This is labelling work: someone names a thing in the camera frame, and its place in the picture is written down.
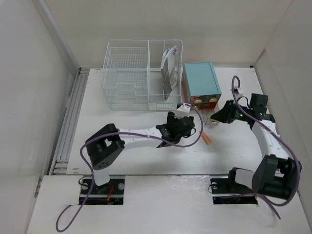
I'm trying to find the brown drawer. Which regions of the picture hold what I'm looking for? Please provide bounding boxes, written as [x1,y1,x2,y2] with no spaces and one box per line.
[204,104,219,127]

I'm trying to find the orange transparent case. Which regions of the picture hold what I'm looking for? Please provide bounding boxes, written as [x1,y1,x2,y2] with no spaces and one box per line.
[201,132,212,145]

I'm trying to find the grey setup guide booklet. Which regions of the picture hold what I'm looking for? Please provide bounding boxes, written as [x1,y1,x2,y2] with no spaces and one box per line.
[161,51,175,100]

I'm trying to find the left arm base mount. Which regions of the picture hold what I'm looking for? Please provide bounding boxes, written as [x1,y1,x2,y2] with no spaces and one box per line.
[78,175,125,205]

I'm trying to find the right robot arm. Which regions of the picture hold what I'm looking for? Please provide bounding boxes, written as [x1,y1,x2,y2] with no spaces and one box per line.
[211,93,302,200]

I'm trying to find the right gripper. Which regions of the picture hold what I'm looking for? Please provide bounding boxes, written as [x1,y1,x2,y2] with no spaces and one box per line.
[210,99,252,123]

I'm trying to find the teal drawer box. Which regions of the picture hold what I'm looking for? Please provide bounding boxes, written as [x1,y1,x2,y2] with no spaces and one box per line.
[181,62,222,110]

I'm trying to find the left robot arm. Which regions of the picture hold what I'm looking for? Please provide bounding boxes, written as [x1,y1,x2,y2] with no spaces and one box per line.
[84,112,195,194]

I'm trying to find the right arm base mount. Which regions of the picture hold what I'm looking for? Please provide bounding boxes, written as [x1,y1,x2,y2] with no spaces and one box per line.
[208,178,258,205]

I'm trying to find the clear drawer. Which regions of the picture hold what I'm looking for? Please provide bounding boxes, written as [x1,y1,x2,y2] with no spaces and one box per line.
[190,94,221,104]
[192,103,203,110]

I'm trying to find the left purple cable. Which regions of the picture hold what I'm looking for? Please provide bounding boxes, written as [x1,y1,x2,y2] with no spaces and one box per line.
[56,104,204,232]

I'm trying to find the white wire mesh organizer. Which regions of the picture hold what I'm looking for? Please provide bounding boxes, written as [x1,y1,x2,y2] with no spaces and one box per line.
[101,39,183,111]

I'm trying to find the aluminium rail frame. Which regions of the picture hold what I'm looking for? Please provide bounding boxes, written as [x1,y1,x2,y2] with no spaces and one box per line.
[47,68,90,176]

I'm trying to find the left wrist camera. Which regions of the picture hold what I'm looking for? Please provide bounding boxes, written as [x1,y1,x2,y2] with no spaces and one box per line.
[175,103,191,119]

